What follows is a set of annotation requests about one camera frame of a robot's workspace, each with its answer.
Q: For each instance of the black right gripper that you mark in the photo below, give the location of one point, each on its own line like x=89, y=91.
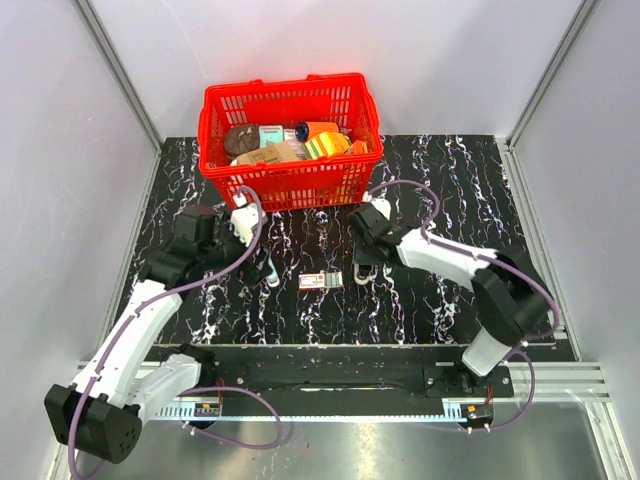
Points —
x=362, y=258

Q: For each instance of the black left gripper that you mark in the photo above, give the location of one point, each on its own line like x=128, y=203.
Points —
x=252, y=273

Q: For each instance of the white silver staple remover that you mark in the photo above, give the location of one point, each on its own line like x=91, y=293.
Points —
x=272, y=277

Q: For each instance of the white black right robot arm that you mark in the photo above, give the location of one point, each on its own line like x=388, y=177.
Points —
x=510, y=298

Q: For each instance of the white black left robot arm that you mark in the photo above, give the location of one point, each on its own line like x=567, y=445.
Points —
x=102, y=411

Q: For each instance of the red white staple box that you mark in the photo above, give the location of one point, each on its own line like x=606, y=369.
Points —
x=322, y=280

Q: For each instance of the orange snack packet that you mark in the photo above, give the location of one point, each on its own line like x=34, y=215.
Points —
x=358, y=147

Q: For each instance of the yellow green striped box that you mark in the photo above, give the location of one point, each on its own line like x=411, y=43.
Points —
x=327, y=145

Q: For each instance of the red plastic shopping basket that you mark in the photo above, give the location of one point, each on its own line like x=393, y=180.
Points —
x=339, y=180

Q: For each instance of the brown cardboard box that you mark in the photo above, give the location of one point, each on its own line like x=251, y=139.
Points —
x=271, y=154

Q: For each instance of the orange blue cylinder can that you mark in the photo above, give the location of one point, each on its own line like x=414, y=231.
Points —
x=305, y=130

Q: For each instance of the brown round cookie pack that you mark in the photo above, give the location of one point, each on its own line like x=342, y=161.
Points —
x=241, y=139

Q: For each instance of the teal card box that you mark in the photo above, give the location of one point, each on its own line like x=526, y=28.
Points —
x=270, y=134

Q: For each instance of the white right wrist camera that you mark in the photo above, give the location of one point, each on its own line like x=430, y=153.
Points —
x=381, y=204

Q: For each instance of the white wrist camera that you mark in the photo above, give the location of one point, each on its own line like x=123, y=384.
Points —
x=381, y=204
x=245, y=219

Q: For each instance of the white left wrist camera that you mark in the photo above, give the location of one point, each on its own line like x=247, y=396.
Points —
x=245, y=219

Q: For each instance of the aluminium ruler rail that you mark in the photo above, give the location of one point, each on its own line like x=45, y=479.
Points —
x=388, y=406

